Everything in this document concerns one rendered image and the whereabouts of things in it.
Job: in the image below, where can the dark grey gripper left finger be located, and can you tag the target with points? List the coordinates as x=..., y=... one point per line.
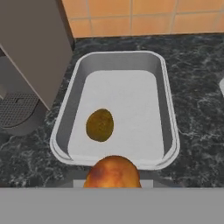
x=76, y=178

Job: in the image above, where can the green brown avocado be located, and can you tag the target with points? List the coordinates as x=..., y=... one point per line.
x=99, y=124

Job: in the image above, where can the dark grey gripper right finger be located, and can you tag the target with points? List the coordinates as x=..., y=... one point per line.
x=149, y=178

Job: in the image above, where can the white rectangular tupperware container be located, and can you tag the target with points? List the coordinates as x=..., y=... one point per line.
x=122, y=96

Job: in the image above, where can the golden brown chicken drumstick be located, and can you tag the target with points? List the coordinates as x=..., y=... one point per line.
x=112, y=172

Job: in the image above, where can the grey coffee machine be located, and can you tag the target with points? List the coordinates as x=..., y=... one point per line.
x=32, y=55

